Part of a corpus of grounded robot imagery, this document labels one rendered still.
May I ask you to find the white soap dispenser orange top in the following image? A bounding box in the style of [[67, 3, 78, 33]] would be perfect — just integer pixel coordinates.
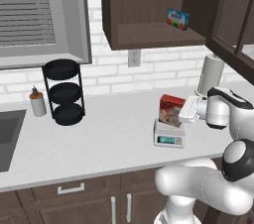
[[28, 85, 48, 118]]

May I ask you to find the black three-tier stand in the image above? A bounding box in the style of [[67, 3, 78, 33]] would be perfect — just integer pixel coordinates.
[[41, 57, 86, 127]]

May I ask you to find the white digital scale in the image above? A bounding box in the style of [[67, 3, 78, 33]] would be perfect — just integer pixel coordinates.
[[153, 118, 187, 150]]

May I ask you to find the dark wood glass cabinet door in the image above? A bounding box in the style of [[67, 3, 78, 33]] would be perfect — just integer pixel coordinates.
[[204, 0, 254, 86]]

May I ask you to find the red cereal box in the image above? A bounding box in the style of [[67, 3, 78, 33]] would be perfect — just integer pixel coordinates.
[[158, 93, 187, 129]]

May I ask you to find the white cabinet door handle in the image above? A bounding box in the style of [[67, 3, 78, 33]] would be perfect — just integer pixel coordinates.
[[110, 195, 118, 224], [125, 192, 133, 224]]

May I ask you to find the blue food box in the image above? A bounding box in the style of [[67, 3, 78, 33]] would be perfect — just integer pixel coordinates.
[[166, 7, 191, 32]]

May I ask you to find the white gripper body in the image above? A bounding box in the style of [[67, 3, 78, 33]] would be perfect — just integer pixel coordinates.
[[178, 95, 200, 124]]

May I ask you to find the grey wall outlet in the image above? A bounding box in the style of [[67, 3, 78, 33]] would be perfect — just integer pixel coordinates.
[[127, 49, 142, 68]]

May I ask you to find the dark wood base cabinet door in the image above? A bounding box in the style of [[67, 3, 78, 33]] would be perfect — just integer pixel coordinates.
[[120, 168, 173, 224], [33, 193, 121, 224]]

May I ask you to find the dark wood drawer front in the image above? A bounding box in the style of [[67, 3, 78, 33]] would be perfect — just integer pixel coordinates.
[[30, 173, 121, 203]]

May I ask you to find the white drawer handle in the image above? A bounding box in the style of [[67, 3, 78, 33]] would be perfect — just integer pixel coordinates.
[[57, 181, 86, 196]]

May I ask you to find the grey window with blinds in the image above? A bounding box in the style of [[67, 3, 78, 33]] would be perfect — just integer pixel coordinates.
[[0, 0, 93, 70]]

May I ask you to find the white paper towel roll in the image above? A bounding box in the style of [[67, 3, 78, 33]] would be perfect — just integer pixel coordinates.
[[196, 53, 226, 98]]

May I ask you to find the dark wood wall cabinet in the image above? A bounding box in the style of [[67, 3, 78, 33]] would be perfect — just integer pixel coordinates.
[[99, 0, 222, 52]]

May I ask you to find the grey sink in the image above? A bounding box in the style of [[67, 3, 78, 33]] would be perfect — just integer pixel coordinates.
[[0, 108, 28, 173]]

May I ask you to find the dark wood sink base cabinet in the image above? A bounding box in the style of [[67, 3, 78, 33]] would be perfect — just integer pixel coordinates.
[[0, 189, 32, 224]]

